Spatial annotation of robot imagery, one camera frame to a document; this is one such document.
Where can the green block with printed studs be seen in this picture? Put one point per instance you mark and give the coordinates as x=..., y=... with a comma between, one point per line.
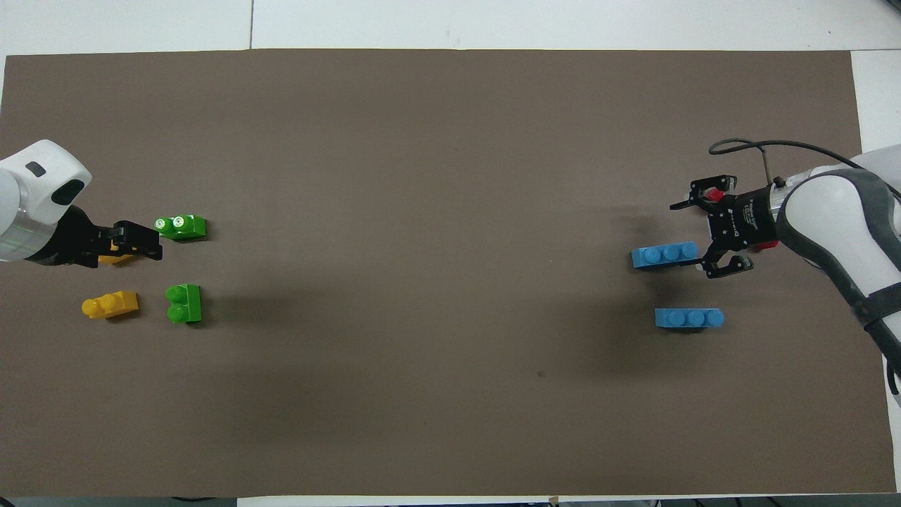
x=181, y=227

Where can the red single-stud block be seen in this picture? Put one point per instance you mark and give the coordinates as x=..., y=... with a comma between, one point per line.
x=714, y=195
x=767, y=246

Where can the brown table mat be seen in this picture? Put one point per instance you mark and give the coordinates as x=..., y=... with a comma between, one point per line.
x=422, y=141

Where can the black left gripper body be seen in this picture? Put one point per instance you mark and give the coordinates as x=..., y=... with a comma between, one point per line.
x=77, y=243

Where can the plain green two-stud block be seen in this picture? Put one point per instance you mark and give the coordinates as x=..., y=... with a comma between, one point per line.
x=185, y=304

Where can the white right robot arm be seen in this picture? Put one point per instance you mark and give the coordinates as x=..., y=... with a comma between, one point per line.
x=830, y=204

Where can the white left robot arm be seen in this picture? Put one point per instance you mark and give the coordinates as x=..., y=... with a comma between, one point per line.
x=35, y=183

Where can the blue three-stud block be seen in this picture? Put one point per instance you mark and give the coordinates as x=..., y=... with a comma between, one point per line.
x=690, y=319
x=665, y=255

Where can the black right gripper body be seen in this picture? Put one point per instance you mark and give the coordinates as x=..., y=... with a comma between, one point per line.
x=742, y=222

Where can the yellow two-stud block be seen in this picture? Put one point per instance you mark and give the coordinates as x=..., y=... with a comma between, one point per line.
x=111, y=305
x=116, y=260

